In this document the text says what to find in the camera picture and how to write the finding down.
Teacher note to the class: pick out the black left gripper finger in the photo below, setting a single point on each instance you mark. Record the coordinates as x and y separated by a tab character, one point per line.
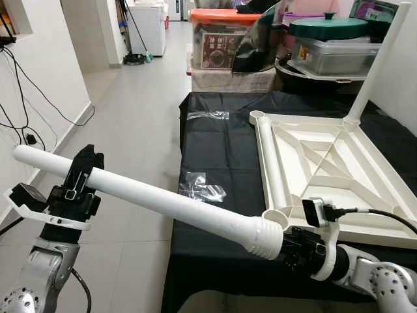
77	173
98	160

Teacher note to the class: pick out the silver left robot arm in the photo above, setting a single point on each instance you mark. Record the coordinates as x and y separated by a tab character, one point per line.
32	274

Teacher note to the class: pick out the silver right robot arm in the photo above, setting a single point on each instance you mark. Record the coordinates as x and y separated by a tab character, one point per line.
384	283

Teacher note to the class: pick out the black power adapter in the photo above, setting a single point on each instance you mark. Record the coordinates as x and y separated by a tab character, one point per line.
30	139

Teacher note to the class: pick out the white plastic table top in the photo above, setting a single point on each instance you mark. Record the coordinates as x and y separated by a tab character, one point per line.
365	215

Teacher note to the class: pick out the black tablecloth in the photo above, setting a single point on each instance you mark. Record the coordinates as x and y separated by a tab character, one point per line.
215	261

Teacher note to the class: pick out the small black floor appliance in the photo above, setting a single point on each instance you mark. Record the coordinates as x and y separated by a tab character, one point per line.
137	60

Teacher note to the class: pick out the clear tape patch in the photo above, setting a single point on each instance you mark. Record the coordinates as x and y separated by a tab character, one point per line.
202	188
208	115

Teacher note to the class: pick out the white appliance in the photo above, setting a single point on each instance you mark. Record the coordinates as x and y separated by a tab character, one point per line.
148	29

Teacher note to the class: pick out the black electronic equipment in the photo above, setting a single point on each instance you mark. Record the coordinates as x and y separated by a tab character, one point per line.
6	40

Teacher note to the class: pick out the red framed poster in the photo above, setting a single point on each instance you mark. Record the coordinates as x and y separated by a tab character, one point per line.
217	52

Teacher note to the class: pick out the large black bowl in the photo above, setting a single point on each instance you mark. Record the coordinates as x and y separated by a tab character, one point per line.
293	77

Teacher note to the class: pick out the green round pot lid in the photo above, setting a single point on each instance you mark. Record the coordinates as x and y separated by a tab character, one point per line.
329	27

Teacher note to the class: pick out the orange lidded storage box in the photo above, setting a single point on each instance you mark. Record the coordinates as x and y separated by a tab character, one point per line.
225	26

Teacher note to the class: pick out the glossy black bag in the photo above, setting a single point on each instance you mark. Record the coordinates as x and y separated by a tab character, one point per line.
257	45

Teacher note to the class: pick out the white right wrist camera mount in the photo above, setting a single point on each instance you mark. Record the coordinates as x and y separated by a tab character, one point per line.
319	215

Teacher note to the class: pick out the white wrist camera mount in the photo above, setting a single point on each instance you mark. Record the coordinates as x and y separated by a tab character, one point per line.
319	215
29	195

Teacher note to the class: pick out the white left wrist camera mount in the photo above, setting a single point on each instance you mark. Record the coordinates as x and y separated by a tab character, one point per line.
29	195

